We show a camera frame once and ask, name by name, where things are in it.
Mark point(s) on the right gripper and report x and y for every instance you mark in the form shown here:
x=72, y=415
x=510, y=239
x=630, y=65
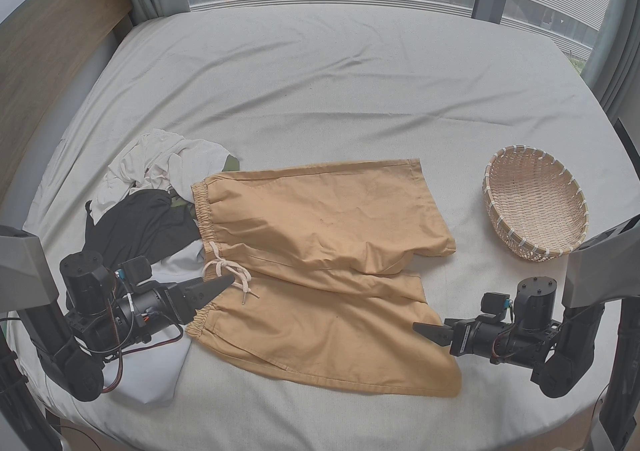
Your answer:
x=470, y=339

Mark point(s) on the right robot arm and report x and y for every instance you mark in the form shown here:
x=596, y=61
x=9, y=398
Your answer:
x=570, y=349

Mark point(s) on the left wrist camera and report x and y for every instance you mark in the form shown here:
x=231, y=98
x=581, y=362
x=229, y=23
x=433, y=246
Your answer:
x=135, y=271

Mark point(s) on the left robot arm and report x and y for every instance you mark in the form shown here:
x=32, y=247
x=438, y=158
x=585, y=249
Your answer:
x=60, y=354

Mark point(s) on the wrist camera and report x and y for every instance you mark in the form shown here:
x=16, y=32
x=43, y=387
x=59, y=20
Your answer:
x=135, y=271
x=495, y=306

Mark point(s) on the pile of clothes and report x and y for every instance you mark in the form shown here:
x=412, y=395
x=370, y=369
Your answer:
x=150, y=164

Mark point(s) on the tan shorts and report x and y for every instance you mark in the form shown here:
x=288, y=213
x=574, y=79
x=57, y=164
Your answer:
x=325, y=239

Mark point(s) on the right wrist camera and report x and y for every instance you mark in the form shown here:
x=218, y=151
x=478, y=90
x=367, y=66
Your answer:
x=495, y=306

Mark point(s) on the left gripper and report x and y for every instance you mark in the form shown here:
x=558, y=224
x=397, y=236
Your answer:
x=160, y=311

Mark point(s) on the round woven basket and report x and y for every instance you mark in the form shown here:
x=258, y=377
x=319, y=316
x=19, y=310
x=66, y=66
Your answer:
x=535, y=204

